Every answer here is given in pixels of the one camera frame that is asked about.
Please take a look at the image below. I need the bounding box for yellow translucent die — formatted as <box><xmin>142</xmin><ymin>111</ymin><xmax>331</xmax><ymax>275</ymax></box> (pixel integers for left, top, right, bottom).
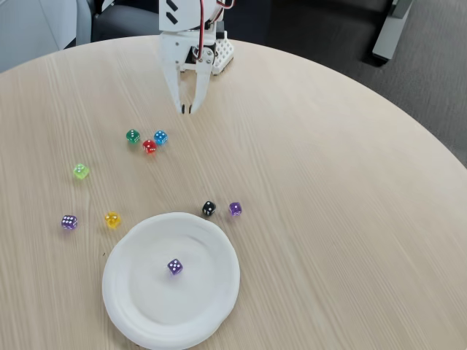
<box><xmin>104</xmin><ymin>211</ymin><xmax>122</xmax><ymax>230</ymax></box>

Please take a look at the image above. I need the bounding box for white paper plate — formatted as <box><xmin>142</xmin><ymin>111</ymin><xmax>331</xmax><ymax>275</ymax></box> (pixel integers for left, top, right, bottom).
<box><xmin>101</xmin><ymin>211</ymin><xmax>242</xmax><ymax>350</ymax></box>

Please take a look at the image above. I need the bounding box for dark grey chair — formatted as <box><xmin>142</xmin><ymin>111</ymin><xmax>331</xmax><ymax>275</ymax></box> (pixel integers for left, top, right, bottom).
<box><xmin>90</xmin><ymin>0</ymin><xmax>161</xmax><ymax>43</ymax></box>

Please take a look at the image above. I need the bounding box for light grey cabinet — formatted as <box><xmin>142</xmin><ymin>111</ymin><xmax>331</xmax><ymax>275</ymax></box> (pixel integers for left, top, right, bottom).
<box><xmin>0</xmin><ymin>0</ymin><xmax>92</xmax><ymax>74</ymax></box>

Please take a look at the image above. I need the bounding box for grey desk leg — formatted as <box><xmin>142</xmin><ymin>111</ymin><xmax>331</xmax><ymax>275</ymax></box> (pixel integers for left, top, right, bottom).
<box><xmin>371</xmin><ymin>0</ymin><xmax>415</xmax><ymax>67</ymax></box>

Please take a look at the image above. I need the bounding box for red black servo cable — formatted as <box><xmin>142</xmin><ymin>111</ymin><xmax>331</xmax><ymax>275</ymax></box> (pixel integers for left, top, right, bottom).
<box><xmin>196</xmin><ymin>0</ymin><xmax>206</xmax><ymax>63</ymax></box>

